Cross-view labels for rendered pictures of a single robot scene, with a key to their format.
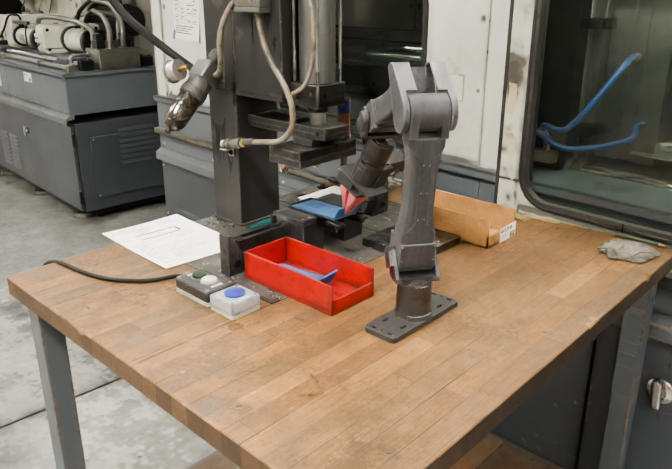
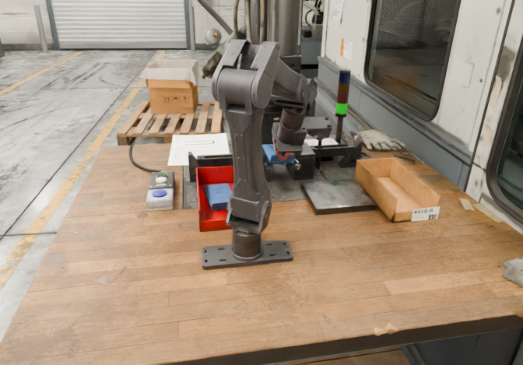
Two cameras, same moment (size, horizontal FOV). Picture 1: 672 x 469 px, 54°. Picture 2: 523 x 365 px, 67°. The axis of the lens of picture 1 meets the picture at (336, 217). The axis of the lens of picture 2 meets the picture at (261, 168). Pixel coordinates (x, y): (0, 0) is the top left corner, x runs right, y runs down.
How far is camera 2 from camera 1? 0.78 m
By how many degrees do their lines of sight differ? 34
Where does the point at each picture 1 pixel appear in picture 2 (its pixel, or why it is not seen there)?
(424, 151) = (234, 121)
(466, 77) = (475, 66)
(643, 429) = not seen: outside the picture
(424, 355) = (207, 289)
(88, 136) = not seen: hidden behind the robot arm
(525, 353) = (279, 327)
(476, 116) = (475, 103)
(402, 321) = (229, 255)
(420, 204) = (240, 166)
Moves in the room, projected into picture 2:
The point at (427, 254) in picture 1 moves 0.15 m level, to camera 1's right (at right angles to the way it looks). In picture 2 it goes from (250, 209) to (315, 235)
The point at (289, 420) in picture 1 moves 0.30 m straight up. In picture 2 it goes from (68, 291) to (32, 149)
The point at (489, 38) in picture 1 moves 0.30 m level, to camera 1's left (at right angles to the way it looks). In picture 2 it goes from (498, 30) to (394, 24)
